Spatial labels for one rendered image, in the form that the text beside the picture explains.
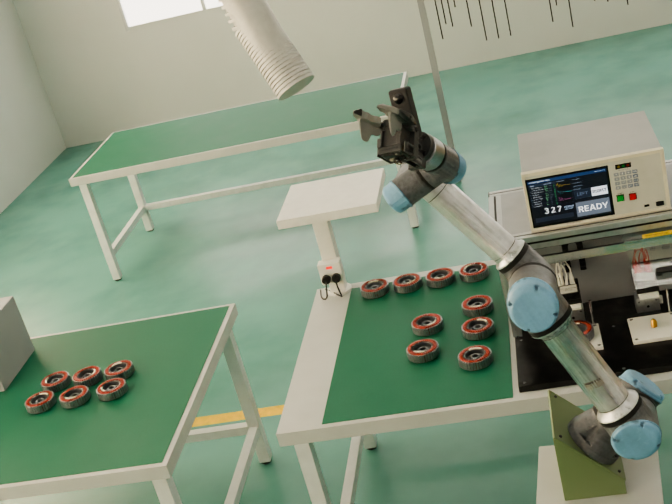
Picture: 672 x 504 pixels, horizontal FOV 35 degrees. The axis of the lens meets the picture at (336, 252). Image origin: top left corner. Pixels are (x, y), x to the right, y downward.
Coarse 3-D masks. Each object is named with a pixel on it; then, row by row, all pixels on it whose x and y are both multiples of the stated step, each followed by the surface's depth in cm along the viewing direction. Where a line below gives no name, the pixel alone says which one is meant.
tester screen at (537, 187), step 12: (540, 180) 334; (552, 180) 334; (564, 180) 333; (576, 180) 333; (588, 180) 332; (600, 180) 332; (540, 192) 336; (552, 192) 335; (564, 192) 335; (540, 204) 338; (552, 204) 337; (564, 204) 337; (540, 216) 339; (576, 216) 338; (588, 216) 337
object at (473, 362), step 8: (464, 352) 350; (472, 352) 351; (480, 352) 350; (488, 352) 346; (464, 360) 345; (472, 360) 344; (480, 360) 343; (488, 360) 345; (464, 368) 346; (472, 368) 344; (480, 368) 344
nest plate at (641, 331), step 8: (632, 320) 343; (640, 320) 342; (648, 320) 341; (664, 320) 339; (632, 328) 339; (640, 328) 338; (648, 328) 337; (656, 328) 336; (664, 328) 334; (632, 336) 335; (640, 336) 334; (648, 336) 332; (656, 336) 331; (664, 336) 330
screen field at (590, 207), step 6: (600, 198) 334; (606, 198) 334; (576, 204) 336; (582, 204) 336; (588, 204) 336; (594, 204) 335; (600, 204) 335; (606, 204) 335; (582, 210) 337; (588, 210) 336; (594, 210) 336; (600, 210) 336; (606, 210) 336
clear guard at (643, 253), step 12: (660, 228) 334; (624, 240) 333; (636, 240) 331; (648, 240) 329; (660, 240) 327; (636, 252) 324; (648, 252) 322; (660, 252) 320; (636, 264) 317; (648, 264) 316; (660, 264) 316; (636, 276) 316; (648, 276) 315; (660, 276) 314; (636, 288) 315
